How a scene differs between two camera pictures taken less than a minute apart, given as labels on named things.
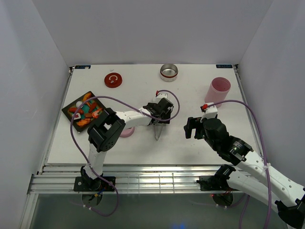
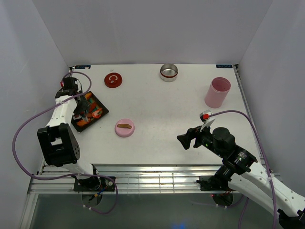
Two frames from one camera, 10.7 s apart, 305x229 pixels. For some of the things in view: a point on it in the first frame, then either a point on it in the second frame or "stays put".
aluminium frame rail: [59, 179] stays put
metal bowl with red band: [168, 72] stays put
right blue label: [224, 66] stays put
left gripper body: [165, 116] -> [82, 105]
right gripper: [192, 122] -> [192, 133]
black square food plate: [83, 112] stays put
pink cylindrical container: [218, 90] stays put
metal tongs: [155, 130] -> [85, 118]
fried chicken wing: [87, 96] stays put
